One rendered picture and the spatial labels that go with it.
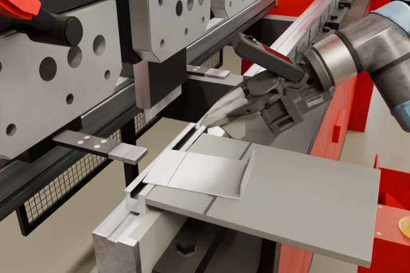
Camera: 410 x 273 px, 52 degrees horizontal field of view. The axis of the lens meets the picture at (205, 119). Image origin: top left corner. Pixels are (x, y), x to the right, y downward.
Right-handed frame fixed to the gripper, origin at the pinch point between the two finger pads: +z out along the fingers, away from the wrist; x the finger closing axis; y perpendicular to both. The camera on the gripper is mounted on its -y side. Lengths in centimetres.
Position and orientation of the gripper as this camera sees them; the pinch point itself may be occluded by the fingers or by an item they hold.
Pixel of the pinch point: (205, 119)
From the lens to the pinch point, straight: 69.5
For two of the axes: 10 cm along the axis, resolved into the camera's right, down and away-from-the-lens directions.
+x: -1.1, -4.6, 8.8
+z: -8.6, 4.9, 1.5
